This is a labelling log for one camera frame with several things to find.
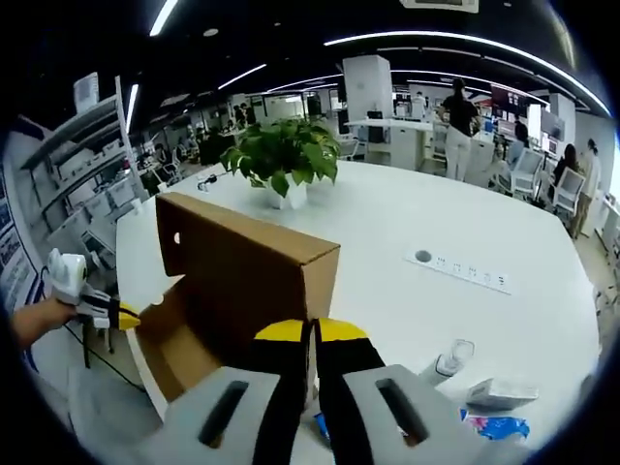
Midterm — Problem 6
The dark wall display screen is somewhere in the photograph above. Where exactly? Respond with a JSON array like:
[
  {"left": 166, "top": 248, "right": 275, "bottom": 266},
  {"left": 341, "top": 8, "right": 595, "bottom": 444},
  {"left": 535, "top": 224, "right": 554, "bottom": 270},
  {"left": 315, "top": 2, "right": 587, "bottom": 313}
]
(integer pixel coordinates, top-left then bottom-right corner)
[{"left": 489, "top": 82, "right": 528, "bottom": 122}]

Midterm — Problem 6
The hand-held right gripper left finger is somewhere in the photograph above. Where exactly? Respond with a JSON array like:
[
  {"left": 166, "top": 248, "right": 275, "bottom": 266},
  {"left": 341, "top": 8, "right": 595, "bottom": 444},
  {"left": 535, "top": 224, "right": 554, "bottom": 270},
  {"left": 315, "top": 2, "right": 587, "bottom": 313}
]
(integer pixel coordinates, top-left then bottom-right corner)
[{"left": 139, "top": 318, "right": 314, "bottom": 465}]

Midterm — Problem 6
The white table socket strip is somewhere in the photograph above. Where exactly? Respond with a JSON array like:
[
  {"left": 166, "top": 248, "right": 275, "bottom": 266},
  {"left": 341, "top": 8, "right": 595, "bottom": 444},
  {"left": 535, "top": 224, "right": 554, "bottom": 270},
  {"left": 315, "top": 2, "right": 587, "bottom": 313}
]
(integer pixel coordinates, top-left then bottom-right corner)
[{"left": 402, "top": 248, "right": 512, "bottom": 295}]

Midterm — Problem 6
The white square pillar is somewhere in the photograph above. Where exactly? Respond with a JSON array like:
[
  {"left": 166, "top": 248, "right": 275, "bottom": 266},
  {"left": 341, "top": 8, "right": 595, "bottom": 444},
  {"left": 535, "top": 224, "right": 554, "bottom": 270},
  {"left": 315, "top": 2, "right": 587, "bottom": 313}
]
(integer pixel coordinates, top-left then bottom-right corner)
[{"left": 342, "top": 54, "right": 392, "bottom": 122}]

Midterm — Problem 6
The small black white device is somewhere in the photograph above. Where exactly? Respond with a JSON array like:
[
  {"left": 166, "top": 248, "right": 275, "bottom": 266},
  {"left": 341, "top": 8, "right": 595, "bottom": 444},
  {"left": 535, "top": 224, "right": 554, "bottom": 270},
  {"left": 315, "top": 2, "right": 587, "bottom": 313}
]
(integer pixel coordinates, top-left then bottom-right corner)
[{"left": 196, "top": 173, "right": 229, "bottom": 193}]

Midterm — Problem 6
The clear plastic bottle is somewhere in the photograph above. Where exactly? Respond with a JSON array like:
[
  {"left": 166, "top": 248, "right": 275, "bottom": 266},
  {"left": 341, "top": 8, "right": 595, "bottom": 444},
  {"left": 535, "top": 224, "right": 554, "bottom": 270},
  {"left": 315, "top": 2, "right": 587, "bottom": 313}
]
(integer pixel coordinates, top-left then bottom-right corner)
[{"left": 418, "top": 338, "right": 476, "bottom": 387}]

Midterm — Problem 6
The black cable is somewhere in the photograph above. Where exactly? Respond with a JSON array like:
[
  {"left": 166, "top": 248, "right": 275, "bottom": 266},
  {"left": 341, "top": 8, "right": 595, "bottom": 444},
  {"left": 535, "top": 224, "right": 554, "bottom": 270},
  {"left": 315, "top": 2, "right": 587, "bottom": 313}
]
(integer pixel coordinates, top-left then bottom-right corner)
[{"left": 62, "top": 323, "right": 146, "bottom": 391}]

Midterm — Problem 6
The ceiling air conditioner vent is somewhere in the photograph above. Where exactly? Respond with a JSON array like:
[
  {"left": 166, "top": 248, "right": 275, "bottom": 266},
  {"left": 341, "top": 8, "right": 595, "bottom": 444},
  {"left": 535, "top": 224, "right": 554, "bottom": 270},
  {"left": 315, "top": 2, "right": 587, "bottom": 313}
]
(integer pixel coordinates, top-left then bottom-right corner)
[{"left": 399, "top": 0, "right": 480, "bottom": 14}]

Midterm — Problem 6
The white office chair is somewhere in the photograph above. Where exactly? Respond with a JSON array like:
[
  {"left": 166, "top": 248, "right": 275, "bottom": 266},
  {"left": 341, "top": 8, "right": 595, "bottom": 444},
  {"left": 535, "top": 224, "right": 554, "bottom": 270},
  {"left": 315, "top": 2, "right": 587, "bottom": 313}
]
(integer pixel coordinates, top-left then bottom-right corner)
[
  {"left": 508, "top": 147, "right": 544, "bottom": 200},
  {"left": 551, "top": 167, "right": 587, "bottom": 219}
]

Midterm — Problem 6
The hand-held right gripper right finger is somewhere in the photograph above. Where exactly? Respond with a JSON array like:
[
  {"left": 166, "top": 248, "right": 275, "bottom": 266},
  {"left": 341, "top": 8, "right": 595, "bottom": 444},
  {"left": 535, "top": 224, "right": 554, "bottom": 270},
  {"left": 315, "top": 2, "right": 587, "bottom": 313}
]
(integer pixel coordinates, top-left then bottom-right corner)
[{"left": 314, "top": 317, "right": 532, "bottom": 465}]

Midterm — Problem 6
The brown cardboard shoe box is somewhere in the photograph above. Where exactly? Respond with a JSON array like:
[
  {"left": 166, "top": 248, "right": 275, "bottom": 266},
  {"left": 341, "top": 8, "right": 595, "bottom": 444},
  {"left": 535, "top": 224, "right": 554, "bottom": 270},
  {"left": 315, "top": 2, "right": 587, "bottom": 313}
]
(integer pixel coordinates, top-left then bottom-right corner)
[{"left": 135, "top": 192, "right": 342, "bottom": 403}]

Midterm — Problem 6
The blue white wall poster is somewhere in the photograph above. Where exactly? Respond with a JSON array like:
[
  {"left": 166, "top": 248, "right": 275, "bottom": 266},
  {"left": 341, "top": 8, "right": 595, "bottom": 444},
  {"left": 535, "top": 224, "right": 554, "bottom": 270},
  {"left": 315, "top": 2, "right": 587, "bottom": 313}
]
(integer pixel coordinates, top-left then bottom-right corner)
[{"left": 0, "top": 159, "right": 40, "bottom": 304}]

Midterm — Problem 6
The white small carton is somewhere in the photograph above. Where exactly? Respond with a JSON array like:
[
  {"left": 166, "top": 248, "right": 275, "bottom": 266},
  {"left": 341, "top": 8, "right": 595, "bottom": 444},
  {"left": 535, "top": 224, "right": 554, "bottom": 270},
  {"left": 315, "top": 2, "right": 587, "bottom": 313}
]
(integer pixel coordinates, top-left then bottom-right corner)
[{"left": 465, "top": 377, "right": 540, "bottom": 412}]

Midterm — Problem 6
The grey metal storage shelf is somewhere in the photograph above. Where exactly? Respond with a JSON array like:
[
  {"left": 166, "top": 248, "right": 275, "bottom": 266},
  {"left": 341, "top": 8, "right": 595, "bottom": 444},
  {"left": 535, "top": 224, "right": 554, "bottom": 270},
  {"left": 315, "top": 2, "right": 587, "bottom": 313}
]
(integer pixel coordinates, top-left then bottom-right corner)
[{"left": 18, "top": 75, "right": 146, "bottom": 253}]

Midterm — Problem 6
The white office desk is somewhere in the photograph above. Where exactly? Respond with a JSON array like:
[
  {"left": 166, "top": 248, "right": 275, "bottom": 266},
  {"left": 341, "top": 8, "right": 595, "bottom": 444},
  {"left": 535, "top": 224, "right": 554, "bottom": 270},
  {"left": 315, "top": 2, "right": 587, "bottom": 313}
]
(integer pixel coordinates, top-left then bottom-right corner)
[{"left": 346, "top": 118, "right": 436, "bottom": 171}]

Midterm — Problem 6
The white ribbed box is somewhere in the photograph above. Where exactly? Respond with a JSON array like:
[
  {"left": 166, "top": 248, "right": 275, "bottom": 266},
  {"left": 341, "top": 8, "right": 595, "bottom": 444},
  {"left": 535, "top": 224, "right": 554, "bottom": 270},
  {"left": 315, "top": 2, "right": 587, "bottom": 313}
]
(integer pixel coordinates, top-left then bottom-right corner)
[{"left": 73, "top": 72, "right": 101, "bottom": 113}]

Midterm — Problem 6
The green plant in white pot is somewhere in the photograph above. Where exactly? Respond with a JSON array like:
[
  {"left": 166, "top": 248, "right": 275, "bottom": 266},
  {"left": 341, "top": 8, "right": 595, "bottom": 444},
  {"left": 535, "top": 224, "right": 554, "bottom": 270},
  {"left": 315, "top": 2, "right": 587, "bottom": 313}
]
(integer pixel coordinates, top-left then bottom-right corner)
[{"left": 220, "top": 115, "right": 340, "bottom": 210}]

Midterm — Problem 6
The linear ceiling light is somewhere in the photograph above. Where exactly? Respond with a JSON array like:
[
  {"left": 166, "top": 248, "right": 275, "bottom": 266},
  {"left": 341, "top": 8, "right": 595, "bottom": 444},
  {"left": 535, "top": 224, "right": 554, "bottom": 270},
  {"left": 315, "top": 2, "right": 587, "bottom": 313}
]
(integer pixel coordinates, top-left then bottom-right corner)
[
  {"left": 124, "top": 82, "right": 140, "bottom": 133},
  {"left": 148, "top": 0, "right": 180, "bottom": 38},
  {"left": 216, "top": 63, "right": 268, "bottom": 92},
  {"left": 323, "top": 30, "right": 615, "bottom": 118}
]

